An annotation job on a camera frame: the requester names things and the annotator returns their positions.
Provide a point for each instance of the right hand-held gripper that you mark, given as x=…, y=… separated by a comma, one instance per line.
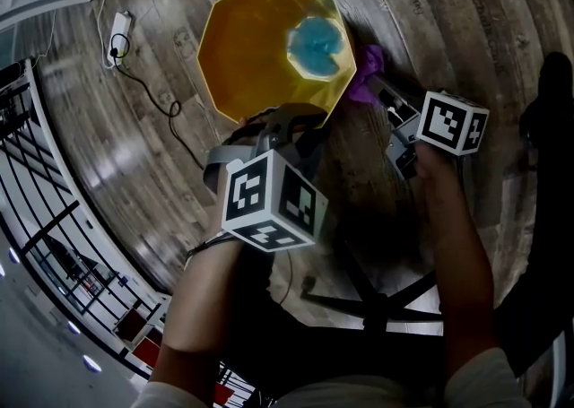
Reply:
x=453, y=124

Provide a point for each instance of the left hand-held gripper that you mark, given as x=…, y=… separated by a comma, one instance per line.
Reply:
x=269, y=204

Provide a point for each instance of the purple cloth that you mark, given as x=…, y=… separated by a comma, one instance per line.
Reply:
x=365, y=83

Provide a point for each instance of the yellow plastic bucket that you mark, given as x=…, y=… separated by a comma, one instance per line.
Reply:
x=242, y=52

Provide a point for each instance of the person's right forearm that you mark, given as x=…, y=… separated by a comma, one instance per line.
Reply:
x=457, y=263

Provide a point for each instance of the person's left forearm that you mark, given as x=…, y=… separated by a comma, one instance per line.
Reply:
x=197, y=307

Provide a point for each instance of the blue crumpled wad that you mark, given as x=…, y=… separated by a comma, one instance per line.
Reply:
x=318, y=45

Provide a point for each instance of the black wrist band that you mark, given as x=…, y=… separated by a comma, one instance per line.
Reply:
x=211, y=242

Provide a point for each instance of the person's black right shoe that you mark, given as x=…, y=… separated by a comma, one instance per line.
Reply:
x=553, y=79

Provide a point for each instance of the person's right leg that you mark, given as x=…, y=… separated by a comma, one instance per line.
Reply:
x=542, y=240

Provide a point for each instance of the white power strip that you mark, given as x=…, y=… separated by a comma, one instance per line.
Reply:
x=119, y=36

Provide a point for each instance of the dark red box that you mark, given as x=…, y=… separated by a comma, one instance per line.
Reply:
x=129, y=325

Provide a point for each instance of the red board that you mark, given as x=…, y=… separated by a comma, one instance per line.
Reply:
x=147, y=352

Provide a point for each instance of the black metal railing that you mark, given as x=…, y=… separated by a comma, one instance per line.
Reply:
x=40, y=227

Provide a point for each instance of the person's white shirt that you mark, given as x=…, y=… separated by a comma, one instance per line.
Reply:
x=484, y=384

